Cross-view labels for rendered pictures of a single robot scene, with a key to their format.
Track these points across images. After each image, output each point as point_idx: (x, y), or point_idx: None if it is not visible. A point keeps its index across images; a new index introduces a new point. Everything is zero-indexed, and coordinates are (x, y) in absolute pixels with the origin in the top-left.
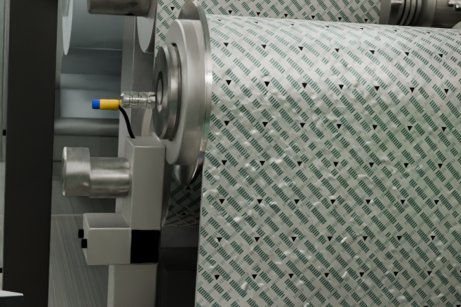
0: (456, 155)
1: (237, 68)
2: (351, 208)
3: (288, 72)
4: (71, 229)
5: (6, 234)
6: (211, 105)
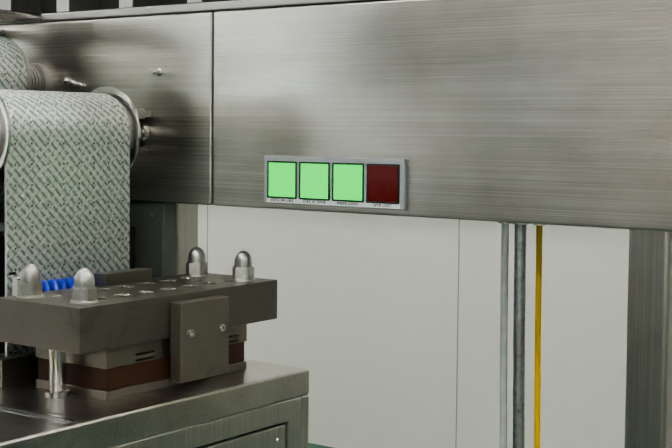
0: (115, 157)
1: (16, 115)
2: (72, 187)
3: (38, 116)
4: None
5: None
6: None
